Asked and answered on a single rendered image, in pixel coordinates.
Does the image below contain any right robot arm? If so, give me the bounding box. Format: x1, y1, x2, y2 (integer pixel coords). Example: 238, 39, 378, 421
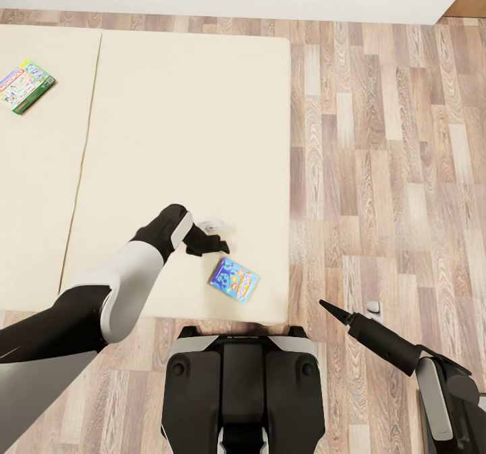
319, 299, 486, 454

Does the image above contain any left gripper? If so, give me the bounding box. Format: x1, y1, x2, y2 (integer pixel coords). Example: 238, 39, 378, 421
186, 230, 230, 256

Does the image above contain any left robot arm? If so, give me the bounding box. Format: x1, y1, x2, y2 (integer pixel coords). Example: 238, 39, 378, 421
0, 204, 230, 454

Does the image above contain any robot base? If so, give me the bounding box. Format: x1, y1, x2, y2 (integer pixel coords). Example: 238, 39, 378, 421
161, 326, 325, 454

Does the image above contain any board game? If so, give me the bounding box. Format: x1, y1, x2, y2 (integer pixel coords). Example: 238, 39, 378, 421
0, 59, 56, 115
211, 257, 259, 303

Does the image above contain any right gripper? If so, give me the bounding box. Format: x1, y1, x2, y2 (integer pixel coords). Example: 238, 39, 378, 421
319, 299, 399, 361

